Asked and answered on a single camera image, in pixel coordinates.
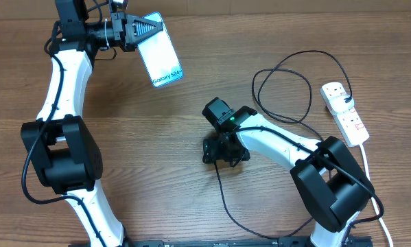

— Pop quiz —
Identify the blue Samsung Galaxy smartphone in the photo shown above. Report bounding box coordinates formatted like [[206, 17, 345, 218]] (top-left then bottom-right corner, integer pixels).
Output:
[[138, 12, 184, 88]]

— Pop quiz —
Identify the black USB charging cable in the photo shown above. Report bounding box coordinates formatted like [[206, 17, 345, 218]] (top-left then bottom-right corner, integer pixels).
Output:
[[212, 49, 354, 240]]

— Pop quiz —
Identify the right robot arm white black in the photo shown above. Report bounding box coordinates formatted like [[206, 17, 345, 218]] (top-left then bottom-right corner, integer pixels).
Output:
[[202, 97, 376, 246]]

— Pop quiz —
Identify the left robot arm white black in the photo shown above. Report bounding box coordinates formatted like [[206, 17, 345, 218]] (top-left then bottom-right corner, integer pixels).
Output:
[[21, 1, 166, 246]]

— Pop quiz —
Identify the white charger adapter plug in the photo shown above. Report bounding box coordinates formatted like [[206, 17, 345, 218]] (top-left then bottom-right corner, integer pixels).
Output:
[[328, 95, 355, 115]]

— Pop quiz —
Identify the white power extension strip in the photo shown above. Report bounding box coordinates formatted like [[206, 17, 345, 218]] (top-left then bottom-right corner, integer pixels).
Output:
[[320, 82, 369, 147]]

